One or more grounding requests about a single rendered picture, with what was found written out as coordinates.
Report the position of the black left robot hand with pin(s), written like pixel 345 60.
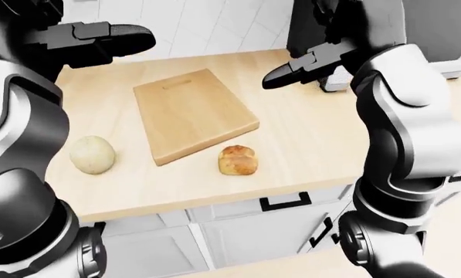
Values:
pixel 99 40

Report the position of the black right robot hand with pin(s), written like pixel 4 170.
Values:
pixel 307 65

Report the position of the golden bread loaf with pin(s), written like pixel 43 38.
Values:
pixel 238 160

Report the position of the wooden cutting board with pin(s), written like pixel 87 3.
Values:
pixel 193 114

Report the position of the round pale dough ball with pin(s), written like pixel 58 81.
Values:
pixel 92 155

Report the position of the white kitchen cabinet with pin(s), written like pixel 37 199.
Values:
pixel 222 231

